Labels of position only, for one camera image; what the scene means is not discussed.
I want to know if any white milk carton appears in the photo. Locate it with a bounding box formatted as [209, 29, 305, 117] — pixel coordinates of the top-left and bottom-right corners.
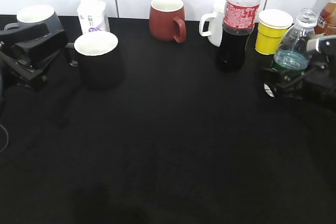
[77, 0, 110, 34]

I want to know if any clear water bottle green label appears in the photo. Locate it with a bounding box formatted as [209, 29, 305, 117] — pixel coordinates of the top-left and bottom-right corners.
[270, 8, 318, 72]

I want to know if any white ceramic mug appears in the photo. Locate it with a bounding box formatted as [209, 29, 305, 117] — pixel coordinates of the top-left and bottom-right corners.
[198, 0, 226, 47]

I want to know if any cola bottle red label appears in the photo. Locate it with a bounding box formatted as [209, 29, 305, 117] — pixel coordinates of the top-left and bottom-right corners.
[216, 0, 261, 72]

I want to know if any black ceramic mug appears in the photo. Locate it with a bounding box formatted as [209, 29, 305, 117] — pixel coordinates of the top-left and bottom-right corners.
[66, 30, 124, 91]

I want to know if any grey ceramic mug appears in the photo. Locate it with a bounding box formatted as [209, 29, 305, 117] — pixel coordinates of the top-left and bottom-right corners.
[4, 5, 64, 33]

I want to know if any brown coffee drink bottle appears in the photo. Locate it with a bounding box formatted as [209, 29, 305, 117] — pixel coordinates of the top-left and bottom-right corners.
[314, 0, 336, 37]

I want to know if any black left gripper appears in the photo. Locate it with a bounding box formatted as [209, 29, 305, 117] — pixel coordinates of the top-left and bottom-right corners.
[1, 24, 66, 90]

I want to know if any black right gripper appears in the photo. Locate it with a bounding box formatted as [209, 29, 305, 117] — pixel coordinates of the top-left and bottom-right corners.
[260, 35, 335, 109]

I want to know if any yellow paper cup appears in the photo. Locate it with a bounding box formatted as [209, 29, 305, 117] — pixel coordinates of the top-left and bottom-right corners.
[255, 9, 293, 55]

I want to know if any red ceramic mug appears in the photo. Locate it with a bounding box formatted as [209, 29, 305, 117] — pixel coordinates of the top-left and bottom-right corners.
[149, 0, 187, 43]

